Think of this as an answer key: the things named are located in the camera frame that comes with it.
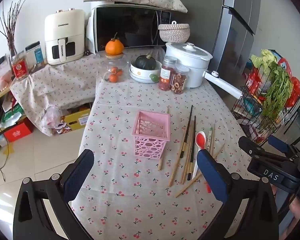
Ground black wire rack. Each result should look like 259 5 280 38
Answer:
231 67 300 145

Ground cream air fryer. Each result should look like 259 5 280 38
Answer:
44 9 87 65

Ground large orange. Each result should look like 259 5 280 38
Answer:
105 32 125 55

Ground yellow cardboard box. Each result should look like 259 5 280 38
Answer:
57 106 92 133

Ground dried branches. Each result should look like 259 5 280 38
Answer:
0 0 28 55

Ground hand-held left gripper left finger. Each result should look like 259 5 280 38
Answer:
13 149 95 240

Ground cherry print tablecloth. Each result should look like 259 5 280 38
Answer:
9 52 108 137
70 47 250 240

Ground red snack packet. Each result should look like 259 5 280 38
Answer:
245 67 263 93

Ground red and white spoon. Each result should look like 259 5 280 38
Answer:
192 131 207 179

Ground jar of red dried fruit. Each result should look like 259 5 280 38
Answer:
158 56 178 91

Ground green pumpkin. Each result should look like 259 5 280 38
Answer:
135 54 157 70

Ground green leafy herbs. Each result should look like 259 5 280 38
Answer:
261 62 294 128

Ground blue label clear jar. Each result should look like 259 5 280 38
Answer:
25 41 45 65

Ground jar of dried fruit rings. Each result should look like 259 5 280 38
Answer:
172 64 190 95

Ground black microwave oven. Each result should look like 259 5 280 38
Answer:
86 1 172 54

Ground white electric pot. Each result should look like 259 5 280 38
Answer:
165 42 243 100

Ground napa cabbage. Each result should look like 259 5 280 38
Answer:
251 49 278 68

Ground person's right hand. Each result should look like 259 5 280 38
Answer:
289 196 300 222

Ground plastic-wrapped chopstick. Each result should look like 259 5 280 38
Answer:
208 127 214 157

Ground dark wooden chopstick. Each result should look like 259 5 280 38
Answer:
187 116 197 181
179 105 193 158

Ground white ceramic bowl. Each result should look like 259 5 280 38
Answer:
129 59 163 83

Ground grey refrigerator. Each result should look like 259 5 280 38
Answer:
165 0 262 74

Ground red plastic bag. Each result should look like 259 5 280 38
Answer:
287 76 300 105

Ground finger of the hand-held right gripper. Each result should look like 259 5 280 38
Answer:
238 136 294 161
268 135 299 157

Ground woven lidded basket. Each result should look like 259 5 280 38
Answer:
158 21 191 43

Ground green bag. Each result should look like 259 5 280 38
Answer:
0 104 25 128

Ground glass jar with wooden lid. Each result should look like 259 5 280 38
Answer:
102 52 130 83

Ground clear plastic bag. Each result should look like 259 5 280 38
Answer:
40 105 65 130

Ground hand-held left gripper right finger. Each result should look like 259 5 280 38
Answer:
196 149 279 240

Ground pink plastic basket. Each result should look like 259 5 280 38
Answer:
131 110 171 159

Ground light wooden chopstick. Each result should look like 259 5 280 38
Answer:
158 108 169 171
168 127 193 187
181 130 195 185
175 143 226 198

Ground red label glass jar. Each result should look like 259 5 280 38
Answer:
10 51 30 80

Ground red box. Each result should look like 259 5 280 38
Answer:
2 122 34 143

